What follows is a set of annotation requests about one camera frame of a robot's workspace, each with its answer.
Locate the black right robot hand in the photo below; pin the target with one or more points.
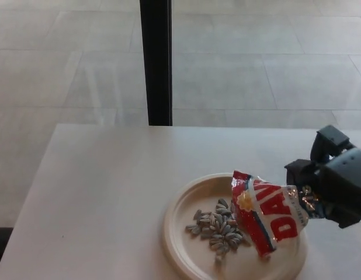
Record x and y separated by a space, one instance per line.
344 181

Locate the red white blue seed bag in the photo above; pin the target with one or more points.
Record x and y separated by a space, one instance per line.
268 216

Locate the pile of grey sunflower seeds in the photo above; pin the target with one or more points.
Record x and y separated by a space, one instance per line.
221 230

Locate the round cream paper plate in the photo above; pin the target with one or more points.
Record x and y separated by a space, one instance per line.
192 204

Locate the black vertical window frame post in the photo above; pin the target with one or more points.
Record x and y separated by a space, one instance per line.
157 64

